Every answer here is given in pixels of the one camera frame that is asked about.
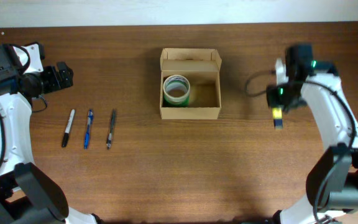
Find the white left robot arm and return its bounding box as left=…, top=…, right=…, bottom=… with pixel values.
left=0, top=42, right=102, bottom=223

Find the blue pen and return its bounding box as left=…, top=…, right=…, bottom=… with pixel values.
left=84, top=109, right=94, bottom=149

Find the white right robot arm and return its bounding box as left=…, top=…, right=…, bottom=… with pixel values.
left=266, top=44, right=358, bottom=223

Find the black pen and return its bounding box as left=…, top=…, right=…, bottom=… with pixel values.
left=106, top=109, right=116, bottom=149

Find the black white marker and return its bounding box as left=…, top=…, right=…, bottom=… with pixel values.
left=62, top=109, right=75, bottom=148

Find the open cardboard box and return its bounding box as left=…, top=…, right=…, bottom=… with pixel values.
left=159, top=48, right=222, bottom=119

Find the white tape roll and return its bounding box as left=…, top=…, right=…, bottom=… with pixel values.
left=162, top=74, right=191, bottom=105

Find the green tape roll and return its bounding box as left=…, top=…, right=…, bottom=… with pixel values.
left=162, top=77, right=191, bottom=108

